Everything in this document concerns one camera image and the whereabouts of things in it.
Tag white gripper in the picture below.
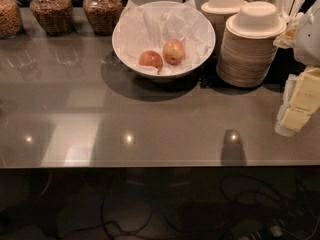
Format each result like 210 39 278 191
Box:
274 67 320 137

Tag red apple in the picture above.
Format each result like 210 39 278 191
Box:
162 39 185 65
138 50 163 73

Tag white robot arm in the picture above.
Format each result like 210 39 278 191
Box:
275 0 320 137

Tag white ceramic bowl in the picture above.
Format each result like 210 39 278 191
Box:
111 0 217 83

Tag white paper bowl liner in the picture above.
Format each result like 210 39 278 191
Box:
117 0 214 77

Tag front stack of paper bowls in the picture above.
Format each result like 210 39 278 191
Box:
216 1 287 88

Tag stack of paper bowls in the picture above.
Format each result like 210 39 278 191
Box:
216 1 287 88
201 0 246 56

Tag rear stack of paper bowls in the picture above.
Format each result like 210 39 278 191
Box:
201 0 246 56

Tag right glass cereal jar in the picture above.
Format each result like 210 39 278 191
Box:
83 0 123 36

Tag glass cereal jar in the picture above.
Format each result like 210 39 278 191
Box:
83 0 123 36
30 0 74 36
0 0 23 39

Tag middle glass cereal jar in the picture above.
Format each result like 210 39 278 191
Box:
30 0 74 36

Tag left glass cereal jar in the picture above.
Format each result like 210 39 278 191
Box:
0 0 23 39

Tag black cables under table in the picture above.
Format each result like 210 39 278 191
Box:
56 170 320 240

